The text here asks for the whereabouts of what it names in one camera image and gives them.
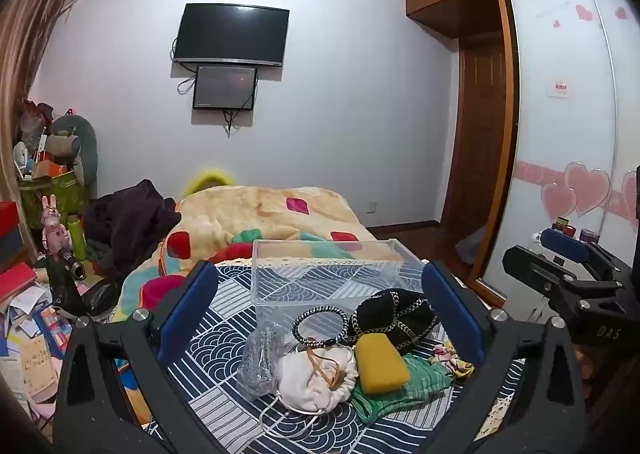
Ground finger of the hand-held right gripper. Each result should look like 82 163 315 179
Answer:
502 245 586 309
540 228 632 285

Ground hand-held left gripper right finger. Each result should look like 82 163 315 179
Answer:
420 261 589 454

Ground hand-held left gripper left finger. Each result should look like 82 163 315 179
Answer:
52 261 221 454

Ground floral fabric scrunchie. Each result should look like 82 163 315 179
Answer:
430 341 475 379

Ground black knit hat with chain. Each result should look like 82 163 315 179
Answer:
349 288 442 352

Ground yellow sponge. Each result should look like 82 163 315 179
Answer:
354 331 412 395

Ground clear crinkled plastic bag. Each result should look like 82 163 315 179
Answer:
236 325 287 403

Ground green knit cloth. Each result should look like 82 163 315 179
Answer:
350 353 453 424

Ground black and white braided band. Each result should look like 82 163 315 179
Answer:
291 306 349 349

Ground clear plastic storage box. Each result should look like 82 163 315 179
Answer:
251 238 426 335

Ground white drawstring pouch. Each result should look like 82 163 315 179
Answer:
276 338 359 414

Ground navy wave-pattern bed sheet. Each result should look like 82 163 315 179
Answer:
145 259 531 454

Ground colourful patterned fleece blanket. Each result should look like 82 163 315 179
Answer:
109 183 381 435

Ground pile of dark clothes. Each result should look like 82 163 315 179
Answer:
82 178 182 280

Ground black plastic bag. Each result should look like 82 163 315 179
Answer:
46 248 121 319

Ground wooden wardrobe with heart doors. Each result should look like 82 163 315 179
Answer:
404 0 640 307

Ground yellow fluffy plush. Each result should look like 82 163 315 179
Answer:
181 170 238 199

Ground green bottle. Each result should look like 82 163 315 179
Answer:
67 214 87 264

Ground wooden room door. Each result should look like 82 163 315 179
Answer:
440 36 508 237

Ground pink rabbit figurine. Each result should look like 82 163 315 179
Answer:
41 194 70 260

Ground pile of books and papers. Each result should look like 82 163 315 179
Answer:
0 261 76 410

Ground green storage basket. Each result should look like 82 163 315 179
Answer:
19 168 88 245

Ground red box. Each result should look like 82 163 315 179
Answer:
0 200 25 275

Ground grey plush toy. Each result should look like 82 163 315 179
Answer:
50 113 99 185

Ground striped beige curtain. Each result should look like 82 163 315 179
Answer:
0 0 85 245

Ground white cord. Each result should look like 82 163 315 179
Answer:
259 391 326 446

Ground black monitor cables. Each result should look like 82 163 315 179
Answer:
175 36 261 136

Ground small wall-mounted monitor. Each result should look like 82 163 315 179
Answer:
193 65 258 111

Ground wall-mounted black television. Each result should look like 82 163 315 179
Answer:
172 3 290 68

